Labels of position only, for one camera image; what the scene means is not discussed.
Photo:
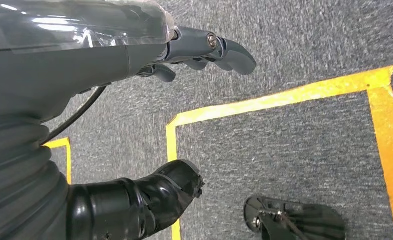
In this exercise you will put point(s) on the black robot leg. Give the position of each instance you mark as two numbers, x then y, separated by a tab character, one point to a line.
315	222

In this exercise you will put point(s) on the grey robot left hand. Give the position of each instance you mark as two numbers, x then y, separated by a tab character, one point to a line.
67	69

